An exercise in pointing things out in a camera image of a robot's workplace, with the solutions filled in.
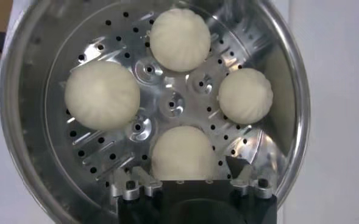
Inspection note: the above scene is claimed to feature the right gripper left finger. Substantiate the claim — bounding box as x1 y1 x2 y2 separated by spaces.
109 166 164 201

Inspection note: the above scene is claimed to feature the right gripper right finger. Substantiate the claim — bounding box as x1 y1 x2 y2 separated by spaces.
226 155 274 200

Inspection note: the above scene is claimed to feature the stainless steel steamer pot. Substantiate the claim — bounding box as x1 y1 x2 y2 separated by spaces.
0 0 311 224

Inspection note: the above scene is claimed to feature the white steamed baozi bun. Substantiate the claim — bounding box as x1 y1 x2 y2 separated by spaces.
149 8 212 73
150 125 216 181
218 67 274 125
64 60 141 131

